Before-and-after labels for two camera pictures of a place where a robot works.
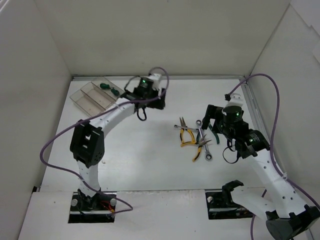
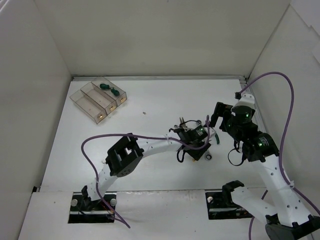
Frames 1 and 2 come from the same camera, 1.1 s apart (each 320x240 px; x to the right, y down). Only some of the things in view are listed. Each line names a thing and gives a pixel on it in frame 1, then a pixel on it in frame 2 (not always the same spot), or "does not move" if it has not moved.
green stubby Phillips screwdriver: (115, 92) does not move
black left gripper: (157, 102) -> (197, 152)
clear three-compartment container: (97, 96) does not move
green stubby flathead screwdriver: (103, 85) does not move
